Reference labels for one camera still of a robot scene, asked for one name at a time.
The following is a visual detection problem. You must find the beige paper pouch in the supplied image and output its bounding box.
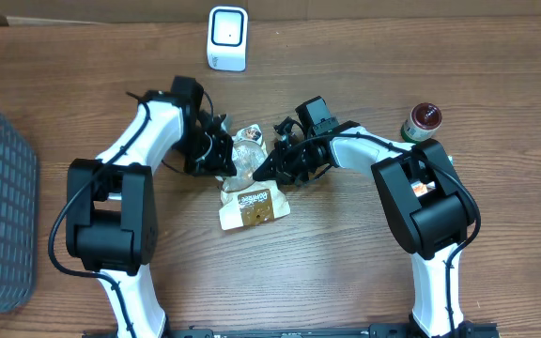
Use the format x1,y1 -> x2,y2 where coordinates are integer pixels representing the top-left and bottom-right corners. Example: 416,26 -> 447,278
217,124 -> 291,231

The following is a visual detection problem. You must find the orange Kleenex tissue pack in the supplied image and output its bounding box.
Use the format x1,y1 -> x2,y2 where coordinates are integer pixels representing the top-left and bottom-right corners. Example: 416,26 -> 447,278
411,181 -> 436,197

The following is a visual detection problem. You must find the jar with dark red lid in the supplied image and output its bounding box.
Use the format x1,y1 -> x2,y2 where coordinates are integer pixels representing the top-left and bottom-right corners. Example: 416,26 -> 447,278
400,102 -> 442,144

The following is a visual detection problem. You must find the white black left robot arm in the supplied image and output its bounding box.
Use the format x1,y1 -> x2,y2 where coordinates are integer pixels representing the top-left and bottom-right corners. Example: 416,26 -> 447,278
53,76 -> 237,337

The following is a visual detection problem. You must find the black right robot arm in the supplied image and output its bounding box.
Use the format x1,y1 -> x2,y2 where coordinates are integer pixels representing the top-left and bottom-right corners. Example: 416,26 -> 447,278
253,97 -> 481,337

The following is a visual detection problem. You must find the white black barcode scanner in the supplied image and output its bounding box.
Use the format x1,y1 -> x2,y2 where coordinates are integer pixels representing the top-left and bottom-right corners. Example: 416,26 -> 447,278
207,6 -> 249,72

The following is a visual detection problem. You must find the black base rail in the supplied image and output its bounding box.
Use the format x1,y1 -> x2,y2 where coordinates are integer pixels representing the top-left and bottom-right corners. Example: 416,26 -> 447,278
82,321 -> 500,338

